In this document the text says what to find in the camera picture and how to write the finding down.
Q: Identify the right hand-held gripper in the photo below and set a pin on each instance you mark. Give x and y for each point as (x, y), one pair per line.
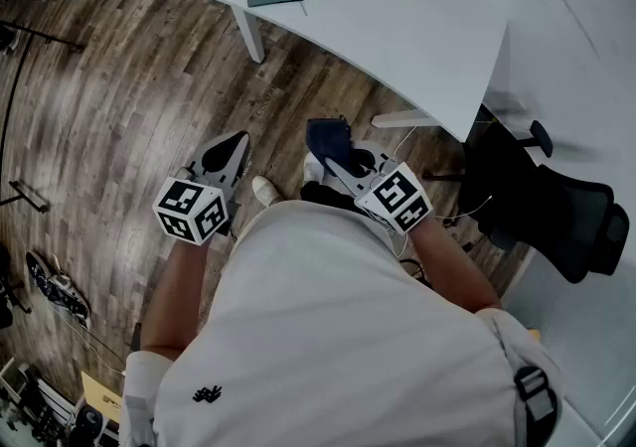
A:
(397, 199)

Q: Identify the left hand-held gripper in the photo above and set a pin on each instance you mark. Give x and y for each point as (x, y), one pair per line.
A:
(191, 209)

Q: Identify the dark blue cloth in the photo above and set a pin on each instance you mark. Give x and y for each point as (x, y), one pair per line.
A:
(330, 142)

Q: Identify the person's right forearm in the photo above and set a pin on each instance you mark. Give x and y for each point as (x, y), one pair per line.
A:
(447, 266)

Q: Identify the person's left forearm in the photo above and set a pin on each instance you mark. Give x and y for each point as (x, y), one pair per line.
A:
(174, 301)

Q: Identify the person's right white shoe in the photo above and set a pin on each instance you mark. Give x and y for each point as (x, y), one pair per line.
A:
(313, 168)

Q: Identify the person's white shoe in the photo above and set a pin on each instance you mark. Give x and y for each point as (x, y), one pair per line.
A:
(313, 168)
(266, 191)

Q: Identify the person's black trousers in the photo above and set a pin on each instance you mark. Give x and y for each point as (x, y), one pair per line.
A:
(323, 194)

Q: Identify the person's left white shoe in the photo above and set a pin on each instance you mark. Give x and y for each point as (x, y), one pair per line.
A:
(266, 191)

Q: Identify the white table leg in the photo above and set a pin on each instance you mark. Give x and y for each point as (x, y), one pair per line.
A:
(402, 118)
(251, 33)

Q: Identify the person's white t-shirt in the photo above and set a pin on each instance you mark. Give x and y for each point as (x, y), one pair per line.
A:
(323, 336)

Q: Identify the black floor stand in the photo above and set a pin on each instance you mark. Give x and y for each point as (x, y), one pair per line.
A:
(30, 196)

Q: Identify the black office chair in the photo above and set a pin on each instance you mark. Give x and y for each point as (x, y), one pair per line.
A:
(546, 206)

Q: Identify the black tripod stand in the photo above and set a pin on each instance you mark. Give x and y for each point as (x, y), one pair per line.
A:
(45, 38)

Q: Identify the cardboard sheet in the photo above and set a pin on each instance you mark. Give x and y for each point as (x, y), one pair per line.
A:
(102, 398)

